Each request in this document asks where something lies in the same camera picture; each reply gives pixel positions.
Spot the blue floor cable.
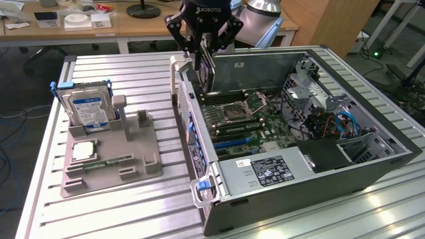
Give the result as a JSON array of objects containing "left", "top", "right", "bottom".
[{"left": 0, "top": 109, "right": 27, "bottom": 215}]

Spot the green RAM stick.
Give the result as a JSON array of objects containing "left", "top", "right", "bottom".
[{"left": 83, "top": 158, "right": 126, "bottom": 171}]

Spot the graphics card with silver bracket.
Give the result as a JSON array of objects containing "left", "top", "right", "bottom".
[{"left": 194, "top": 33, "right": 218, "bottom": 95}]

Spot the wooden desk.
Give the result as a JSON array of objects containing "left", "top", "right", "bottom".
[{"left": 0, "top": 0, "right": 300, "bottom": 54}]

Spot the black office chair base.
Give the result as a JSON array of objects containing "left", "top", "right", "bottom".
[{"left": 19, "top": 46, "right": 71, "bottom": 74}]

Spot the white box with black lid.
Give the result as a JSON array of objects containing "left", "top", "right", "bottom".
[{"left": 34, "top": 11, "right": 62, "bottom": 28}]

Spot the silver CPU chip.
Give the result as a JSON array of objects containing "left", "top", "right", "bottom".
[{"left": 73, "top": 142, "right": 96, "bottom": 161}]

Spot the grey metal disk bay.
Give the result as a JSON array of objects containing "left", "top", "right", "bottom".
[{"left": 282, "top": 72, "right": 347, "bottom": 118}]

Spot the wooden cabinet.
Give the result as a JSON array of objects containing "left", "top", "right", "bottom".
[{"left": 291, "top": 0, "right": 382, "bottom": 58}]

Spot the plain white labelled box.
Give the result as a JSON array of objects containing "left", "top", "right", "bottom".
[{"left": 90, "top": 13, "right": 111, "bottom": 29}]

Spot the white desk frame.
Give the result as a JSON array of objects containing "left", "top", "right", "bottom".
[{"left": 364, "top": 0, "right": 425, "bottom": 68}]

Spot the white box with round bowl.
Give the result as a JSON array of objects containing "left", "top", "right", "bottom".
[{"left": 63, "top": 13, "right": 94, "bottom": 32}]

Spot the CPU socket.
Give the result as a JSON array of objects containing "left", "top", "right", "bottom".
[{"left": 222, "top": 101, "right": 248, "bottom": 122}]

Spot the open black PC case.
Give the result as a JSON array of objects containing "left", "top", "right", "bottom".
[{"left": 170, "top": 48, "right": 424, "bottom": 237}]

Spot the black round lamp base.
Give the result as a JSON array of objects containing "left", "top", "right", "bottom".
[{"left": 127, "top": 0, "right": 163, "bottom": 18}]

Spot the hard disk with blue caddy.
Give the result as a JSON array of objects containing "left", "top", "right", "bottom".
[{"left": 50, "top": 77, "right": 118, "bottom": 132}]

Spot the grey parts rack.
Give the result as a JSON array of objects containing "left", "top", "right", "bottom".
[{"left": 59, "top": 94, "right": 164, "bottom": 199}]

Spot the blue wire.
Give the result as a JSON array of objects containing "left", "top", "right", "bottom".
[{"left": 334, "top": 112, "right": 362, "bottom": 136}]

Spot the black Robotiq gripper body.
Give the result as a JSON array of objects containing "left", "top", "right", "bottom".
[{"left": 179, "top": 0, "right": 232, "bottom": 34}]

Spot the blue expansion slot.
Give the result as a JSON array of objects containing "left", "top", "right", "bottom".
[{"left": 212, "top": 138, "right": 254, "bottom": 150}]

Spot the open metal socket cover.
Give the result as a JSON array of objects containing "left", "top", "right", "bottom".
[{"left": 244, "top": 91, "right": 270, "bottom": 114}]

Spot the green motherboard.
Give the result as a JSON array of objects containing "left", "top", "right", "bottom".
[{"left": 199, "top": 91, "right": 300, "bottom": 161}]

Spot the black plastic shroud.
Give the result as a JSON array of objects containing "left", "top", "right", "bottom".
[{"left": 298, "top": 139, "right": 356, "bottom": 174}]

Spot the angled grey drive bracket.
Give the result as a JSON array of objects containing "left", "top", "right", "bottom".
[{"left": 338, "top": 131, "right": 400, "bottom": 165}]

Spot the white socket box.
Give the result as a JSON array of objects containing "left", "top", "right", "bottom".
[{"left": 348, "top": 31, "right": 370, "bottom": 54}]

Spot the black installed RAM stick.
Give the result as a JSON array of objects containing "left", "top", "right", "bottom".
[{"left": 218, "top": 121, "right": 263, "bottom": 135}]

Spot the black stand base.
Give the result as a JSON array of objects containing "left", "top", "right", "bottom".
[{"left": 387, "top": 63, "right": 425, "bottom": 85}]

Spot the grey power supply unit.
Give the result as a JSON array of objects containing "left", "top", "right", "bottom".
[{"left": 212, "top": 146, "right": 315, "bottom": 196}]

